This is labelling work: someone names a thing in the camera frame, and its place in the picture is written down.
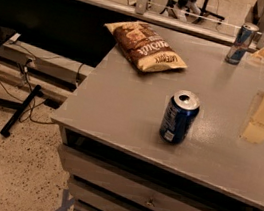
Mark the black floor cable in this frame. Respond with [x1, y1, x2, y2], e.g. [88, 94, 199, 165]
[0, 38, 88, 132]

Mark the black floor stand bar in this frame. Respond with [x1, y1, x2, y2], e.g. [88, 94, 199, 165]
[0, 85, 41, 137]

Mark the blue pepsi can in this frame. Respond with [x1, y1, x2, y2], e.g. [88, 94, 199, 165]
[159, 90, 200, 144]

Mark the brown yellow chips bag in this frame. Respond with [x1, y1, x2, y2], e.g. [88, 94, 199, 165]
[105, 21, 188, 73]

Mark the grey drawer cabinet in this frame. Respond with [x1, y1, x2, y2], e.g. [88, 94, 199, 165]
[58, 127, 261, 211]

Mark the grey low shelf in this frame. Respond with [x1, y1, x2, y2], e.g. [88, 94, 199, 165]
[0, 40, 94, 91]

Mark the blue silver redbull can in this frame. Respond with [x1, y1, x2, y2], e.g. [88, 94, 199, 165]
[225, 22, 259, 65]

